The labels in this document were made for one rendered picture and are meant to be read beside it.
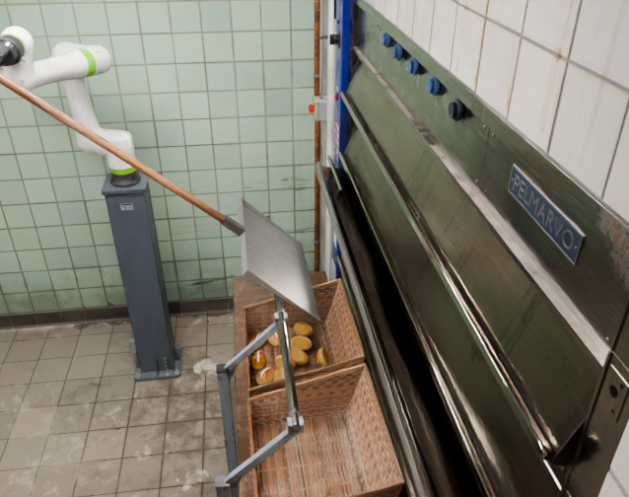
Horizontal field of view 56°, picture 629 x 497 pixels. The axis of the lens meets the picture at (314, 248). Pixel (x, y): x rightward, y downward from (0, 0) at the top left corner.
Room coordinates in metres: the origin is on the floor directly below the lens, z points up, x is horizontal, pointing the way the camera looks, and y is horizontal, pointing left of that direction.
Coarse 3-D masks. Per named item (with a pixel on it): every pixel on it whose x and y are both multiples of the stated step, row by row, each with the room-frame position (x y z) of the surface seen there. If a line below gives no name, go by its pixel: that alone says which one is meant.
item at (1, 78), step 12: (12, 84) 1.88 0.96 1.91; (24, 96) 1.88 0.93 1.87; (36, 96) 1.90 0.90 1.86; (48, 108) 1.89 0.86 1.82; (60, 120) 1.89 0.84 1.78; (72, 120) 1.90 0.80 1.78; (84, 132) 1.90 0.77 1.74; (108, 144) 1.92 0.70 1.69; (120, 156) 1.92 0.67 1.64; (144, 168) 1.93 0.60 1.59; (156, 180) 1.94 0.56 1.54; (168, 180) 1.95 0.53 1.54; (180, 192) 1.95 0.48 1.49; (192, 204) 1.96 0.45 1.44; (204, 204) 1.96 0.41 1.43; (216, 216) 1.96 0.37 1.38
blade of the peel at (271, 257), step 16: (240, 208) 2.18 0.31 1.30; (256, 224) 2.17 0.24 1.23; (272, 224) 2.28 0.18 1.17; (256, 240) 2.04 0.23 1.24; (272, 240) 2.13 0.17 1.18; (288, 240) 2.24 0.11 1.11; (256, 256) 1.90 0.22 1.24; (272, 256) 1.99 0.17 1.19; (288, 256) 2.08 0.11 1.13; (304, 256) 2.19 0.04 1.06; (256, 272) 1.79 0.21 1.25; (272, 272) 1.87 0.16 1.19; (288, 272) 1.95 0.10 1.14; (304, 272) 2.04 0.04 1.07; (272, 288) 1.73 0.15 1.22; (288, 288) 1.83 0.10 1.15; (304, 288) 1.91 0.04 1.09; (304, 304) 1.80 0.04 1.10
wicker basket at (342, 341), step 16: (320, 288) 2.30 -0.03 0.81; (336, 288) 2.31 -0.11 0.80; (256, 304) 2.26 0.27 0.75; (272, 304) 2.27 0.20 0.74; (288, 304) 2.28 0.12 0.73; (336, 304) 2.25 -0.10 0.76; (256, 320) 2.26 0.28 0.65; (272, 320) 2.27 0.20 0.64; (288, 320) 2.28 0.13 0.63; (304, 320) 2.29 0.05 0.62; (336, 320) 2.18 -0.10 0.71; (352, 320) 2.01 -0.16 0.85; (320, 336) 2.21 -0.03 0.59; (336, 336) 2.11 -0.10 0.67; (352, 336) 1.96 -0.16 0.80; (272, 352) 2.10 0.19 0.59; (336, 352) 2.04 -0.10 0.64; (352, 352) 1.89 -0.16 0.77; (272, 368) 2.00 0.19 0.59; (304, 368) 2.00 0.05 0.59; (320, 368) 1.76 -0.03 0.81; (336, 368) 1.77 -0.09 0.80; (256, 384) 1.90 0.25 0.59; (272, 384) 1.73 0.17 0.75
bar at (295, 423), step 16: (240, 352) 1.62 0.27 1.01; (288, 352) 1.44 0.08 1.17; (224, 368) 1.61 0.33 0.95; (288, 368) 1.37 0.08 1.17; (224, 384) 1.59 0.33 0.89; (288, 384) 1.30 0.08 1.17; (224, 400) 1.59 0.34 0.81; (288, 400) 1.24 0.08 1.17; (224, 416) 1.59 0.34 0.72; (224, 432) 1.59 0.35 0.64; (288, 432) 1.15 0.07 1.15; (272, 448) 1.14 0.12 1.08; (256, 464) 1.14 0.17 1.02; (224, 480) 1.13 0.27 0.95; (224, 496) 1.11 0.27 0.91
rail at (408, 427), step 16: (320, 176) 2.22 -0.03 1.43; (336, 208) 1.93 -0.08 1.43; (336, 224) 1.82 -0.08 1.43; (352, 256) 1.60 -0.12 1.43; (352, 272) 1.53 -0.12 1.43; (368, 304) 1.35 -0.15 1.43; (368, 320) 1.29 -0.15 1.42; (384, 352) 1.15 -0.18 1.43; (384, 368) 1.10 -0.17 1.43; (400, 400) 0.99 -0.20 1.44; (400, 416) 0.95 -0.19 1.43; (416, 448) 0.85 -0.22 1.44; (416, 464) 0.82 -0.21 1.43; (432, 480) 0.77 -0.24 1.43; (432, 496) 0.73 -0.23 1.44
